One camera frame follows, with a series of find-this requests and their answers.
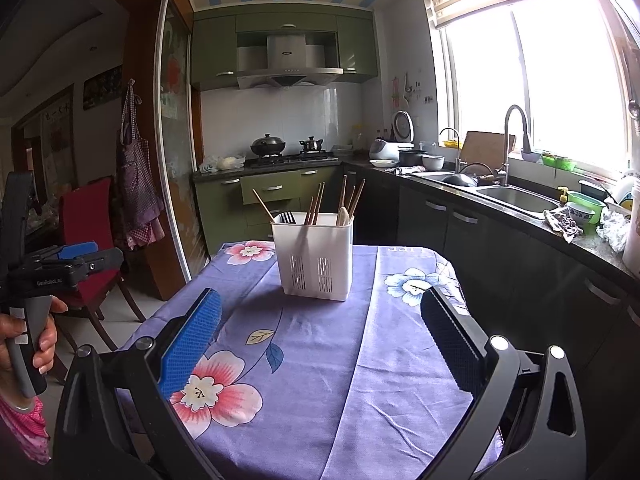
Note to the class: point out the green wall cabinets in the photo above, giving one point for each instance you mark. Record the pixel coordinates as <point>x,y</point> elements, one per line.
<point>215,50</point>

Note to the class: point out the black inner pot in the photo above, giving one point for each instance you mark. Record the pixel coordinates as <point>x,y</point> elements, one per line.
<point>412,158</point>

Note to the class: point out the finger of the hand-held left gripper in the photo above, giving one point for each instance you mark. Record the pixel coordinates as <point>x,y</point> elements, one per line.
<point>77,251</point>
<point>100,264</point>

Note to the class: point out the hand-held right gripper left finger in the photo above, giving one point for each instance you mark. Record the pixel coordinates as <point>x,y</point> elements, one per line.
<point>190,340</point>

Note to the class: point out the steel range hood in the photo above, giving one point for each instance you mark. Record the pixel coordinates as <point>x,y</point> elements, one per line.
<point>285,67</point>

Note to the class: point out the steel double sink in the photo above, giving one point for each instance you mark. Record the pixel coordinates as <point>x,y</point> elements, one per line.
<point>515,199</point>

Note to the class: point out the black pan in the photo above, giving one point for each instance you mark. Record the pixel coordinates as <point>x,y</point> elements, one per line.
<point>459,179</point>

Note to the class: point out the tall steel faucet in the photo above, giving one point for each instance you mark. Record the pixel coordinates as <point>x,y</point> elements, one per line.
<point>507,140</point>

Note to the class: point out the gas stove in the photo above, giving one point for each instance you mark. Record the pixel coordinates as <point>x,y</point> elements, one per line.
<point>295,160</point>

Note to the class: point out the white bowl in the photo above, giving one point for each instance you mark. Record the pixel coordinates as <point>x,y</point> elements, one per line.
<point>433,162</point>

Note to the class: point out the wooden cutting board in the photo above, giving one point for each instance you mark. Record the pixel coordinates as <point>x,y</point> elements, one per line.
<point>485,150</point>

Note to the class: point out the steel pot with lid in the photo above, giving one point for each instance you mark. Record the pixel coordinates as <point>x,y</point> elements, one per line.
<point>311,145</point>

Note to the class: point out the yellow soap dispenser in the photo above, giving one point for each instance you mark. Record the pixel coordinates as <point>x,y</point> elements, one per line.
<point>563,196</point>

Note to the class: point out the white spoon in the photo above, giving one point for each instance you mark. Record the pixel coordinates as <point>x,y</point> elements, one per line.
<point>343,216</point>

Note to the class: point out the wall poster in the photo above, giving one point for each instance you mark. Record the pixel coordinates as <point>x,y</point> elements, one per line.
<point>102,87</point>

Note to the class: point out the red wooden chair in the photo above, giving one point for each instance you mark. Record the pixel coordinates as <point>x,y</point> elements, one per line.
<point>90,220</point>

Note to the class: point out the purple floral tablecloth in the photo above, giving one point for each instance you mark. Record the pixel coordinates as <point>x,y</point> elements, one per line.
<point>310,385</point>

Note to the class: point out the green plastic basin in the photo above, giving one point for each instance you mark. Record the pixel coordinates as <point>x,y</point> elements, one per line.
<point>592,200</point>

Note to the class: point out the checked purple apron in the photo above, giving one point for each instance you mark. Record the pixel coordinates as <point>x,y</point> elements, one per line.
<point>137,185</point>

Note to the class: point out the kitchen window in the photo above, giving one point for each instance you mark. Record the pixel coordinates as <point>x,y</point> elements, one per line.
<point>550,85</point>

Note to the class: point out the white slotted utensil holder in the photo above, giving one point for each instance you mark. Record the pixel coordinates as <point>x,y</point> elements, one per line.
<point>312,260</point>

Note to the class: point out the crumpled plastic bag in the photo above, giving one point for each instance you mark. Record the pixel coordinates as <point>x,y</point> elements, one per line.
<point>614,230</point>

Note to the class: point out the green containers on sill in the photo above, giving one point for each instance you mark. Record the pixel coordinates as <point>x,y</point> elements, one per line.
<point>559,161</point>

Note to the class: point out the white tall container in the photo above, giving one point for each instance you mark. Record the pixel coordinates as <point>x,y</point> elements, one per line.
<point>632,240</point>

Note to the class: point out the white plate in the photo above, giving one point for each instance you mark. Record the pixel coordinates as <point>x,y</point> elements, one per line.
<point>383,163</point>

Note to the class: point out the green base cabinets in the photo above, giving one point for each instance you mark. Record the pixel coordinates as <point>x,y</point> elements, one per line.
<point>220,200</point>

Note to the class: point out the black wok with lid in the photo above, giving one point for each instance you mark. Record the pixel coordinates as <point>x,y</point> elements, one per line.
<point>268,146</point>

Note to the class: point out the patterned bowl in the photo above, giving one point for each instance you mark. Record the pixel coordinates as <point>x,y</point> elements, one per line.
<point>580,212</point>

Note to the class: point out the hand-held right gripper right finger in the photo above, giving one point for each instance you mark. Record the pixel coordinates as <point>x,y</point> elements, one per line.
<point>450,340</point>

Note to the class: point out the white plastic bags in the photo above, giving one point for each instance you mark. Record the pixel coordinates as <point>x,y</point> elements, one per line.
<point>222,164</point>

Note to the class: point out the sliding glass door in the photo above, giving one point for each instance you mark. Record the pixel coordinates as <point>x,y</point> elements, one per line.
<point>177,160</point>

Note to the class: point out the dark kitchen counter cabinets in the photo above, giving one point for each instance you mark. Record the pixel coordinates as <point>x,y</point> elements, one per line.
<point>500,270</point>

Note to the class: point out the pile of wooden chopsticks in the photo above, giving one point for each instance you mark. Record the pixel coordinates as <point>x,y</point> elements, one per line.
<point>316,205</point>

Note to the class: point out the person's left forearm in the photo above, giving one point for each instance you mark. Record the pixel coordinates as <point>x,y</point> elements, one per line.
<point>22,430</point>

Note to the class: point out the white rice cooker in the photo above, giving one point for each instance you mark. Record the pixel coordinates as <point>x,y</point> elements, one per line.
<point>395,135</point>

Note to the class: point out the patterned dishcloth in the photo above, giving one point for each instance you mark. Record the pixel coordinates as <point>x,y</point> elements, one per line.
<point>562,225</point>

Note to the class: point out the small steel faucet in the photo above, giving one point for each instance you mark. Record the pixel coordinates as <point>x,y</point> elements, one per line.
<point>457,150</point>

